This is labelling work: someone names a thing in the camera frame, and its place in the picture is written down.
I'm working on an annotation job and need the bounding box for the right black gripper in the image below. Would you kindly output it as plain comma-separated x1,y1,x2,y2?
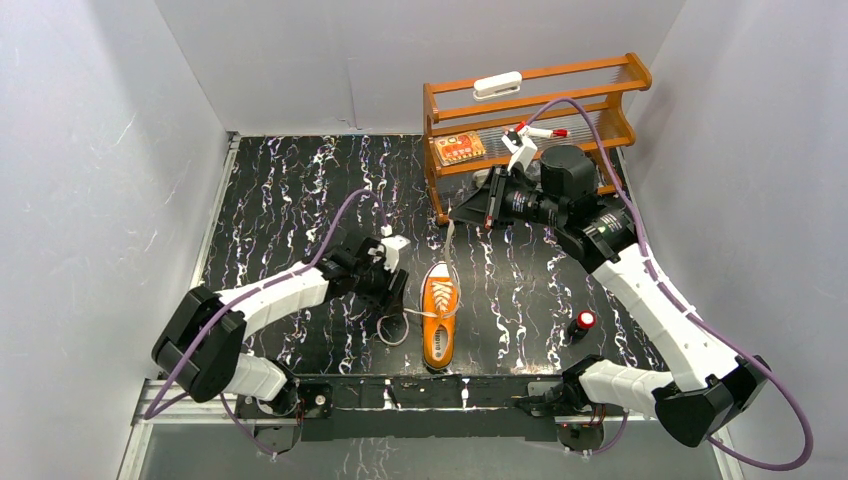
449,164,565,230

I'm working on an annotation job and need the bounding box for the orange canvas sneaker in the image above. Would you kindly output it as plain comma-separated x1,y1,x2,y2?
421,262,460,371

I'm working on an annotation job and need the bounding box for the white shoelace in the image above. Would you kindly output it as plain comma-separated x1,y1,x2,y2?
376,219,461,347

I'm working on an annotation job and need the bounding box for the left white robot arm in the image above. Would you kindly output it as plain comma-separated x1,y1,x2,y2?
151,232,410,416

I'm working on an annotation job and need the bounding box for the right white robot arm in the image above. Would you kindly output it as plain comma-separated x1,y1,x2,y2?
449,145,766,447

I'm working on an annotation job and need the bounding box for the grey stapler on bottom shelf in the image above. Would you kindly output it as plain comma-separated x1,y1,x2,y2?
472,169,493,189

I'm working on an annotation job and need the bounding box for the orange snack packet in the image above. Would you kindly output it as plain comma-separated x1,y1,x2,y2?
434,131,486,166

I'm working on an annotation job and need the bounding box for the red white marker pen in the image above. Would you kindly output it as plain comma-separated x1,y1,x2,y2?
516,125,570,139

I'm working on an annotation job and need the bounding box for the orange wooden shelf rack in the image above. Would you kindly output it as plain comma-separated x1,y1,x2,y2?
422,53,653,225

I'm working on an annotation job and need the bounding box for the white stapler on top shelf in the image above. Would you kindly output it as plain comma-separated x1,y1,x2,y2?
472,71,523,102

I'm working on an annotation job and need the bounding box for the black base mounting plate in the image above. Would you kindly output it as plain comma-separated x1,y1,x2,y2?
235,374,623,453

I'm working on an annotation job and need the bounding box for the red emergency stop button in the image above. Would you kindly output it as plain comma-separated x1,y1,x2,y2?
566,310,597,343

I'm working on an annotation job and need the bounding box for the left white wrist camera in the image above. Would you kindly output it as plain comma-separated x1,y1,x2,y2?
380,225,410,273

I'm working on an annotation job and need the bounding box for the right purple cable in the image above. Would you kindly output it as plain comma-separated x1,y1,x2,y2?
523,97,815,473

